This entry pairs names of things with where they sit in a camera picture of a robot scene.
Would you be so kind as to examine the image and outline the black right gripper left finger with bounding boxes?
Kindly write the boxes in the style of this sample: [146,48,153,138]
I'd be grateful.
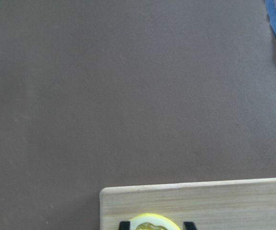
[119,221,130,230]

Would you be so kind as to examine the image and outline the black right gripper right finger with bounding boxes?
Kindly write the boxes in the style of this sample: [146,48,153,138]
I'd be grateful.
[183,221,197,230]

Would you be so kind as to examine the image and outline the yellow lemon slice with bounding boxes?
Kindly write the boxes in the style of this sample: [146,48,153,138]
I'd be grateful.
[129,213,180,230]

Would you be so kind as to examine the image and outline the wooden cutting board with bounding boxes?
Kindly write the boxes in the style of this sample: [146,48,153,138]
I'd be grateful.
[99,178,276,230]

